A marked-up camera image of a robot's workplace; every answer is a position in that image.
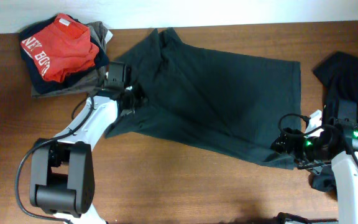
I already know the dark teal t-shirt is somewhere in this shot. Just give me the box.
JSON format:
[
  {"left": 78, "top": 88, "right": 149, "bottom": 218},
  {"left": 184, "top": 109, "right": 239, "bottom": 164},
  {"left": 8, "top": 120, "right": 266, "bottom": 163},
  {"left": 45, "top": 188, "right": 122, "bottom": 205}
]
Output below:
[{"left": 105, "top": 28, "right": 301, "bottom": 170}]

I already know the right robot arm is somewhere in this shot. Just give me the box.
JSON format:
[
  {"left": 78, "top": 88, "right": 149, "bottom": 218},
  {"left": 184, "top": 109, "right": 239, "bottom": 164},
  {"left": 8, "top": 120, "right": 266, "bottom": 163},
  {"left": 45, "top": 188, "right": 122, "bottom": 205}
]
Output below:
[{"left": 271, "top": 99, "right": 358, "bottom": 223}]

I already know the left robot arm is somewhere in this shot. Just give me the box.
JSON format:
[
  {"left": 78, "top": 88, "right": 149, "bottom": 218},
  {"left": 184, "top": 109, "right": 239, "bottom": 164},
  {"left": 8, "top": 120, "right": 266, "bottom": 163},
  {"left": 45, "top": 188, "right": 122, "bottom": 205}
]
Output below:
[{"left": 27, "top": 62, "right": 143, "bottom": 223}]

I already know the folded grey garment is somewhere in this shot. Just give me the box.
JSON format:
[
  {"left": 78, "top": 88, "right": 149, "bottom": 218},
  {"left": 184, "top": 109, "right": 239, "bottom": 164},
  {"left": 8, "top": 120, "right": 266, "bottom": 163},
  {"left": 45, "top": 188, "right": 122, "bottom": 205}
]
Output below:
[{"left": 31, "top": 21, "right": 113, "bottom": 98}]

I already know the black garment pile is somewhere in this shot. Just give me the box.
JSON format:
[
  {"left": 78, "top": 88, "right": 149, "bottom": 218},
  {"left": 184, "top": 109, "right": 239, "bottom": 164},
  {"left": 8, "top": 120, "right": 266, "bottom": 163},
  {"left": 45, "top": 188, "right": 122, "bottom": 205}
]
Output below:
[{"left": 310, "top": 51, "right": 358, "bottom": 194}]

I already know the folded orange printed t-shirt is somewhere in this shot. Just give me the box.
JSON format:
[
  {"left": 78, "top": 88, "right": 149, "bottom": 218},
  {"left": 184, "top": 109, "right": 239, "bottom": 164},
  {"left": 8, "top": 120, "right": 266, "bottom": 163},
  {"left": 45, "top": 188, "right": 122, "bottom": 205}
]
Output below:
[{"left": 20, "top": 13, "right": 100, "bottom": 83}]

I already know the folded navy blue garment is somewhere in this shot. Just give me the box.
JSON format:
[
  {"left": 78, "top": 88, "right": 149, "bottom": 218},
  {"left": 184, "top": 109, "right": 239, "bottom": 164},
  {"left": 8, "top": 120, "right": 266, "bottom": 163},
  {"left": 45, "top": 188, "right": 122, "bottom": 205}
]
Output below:
[{"left": 19, "top": 16, "right": 106, "bottom": 93}]

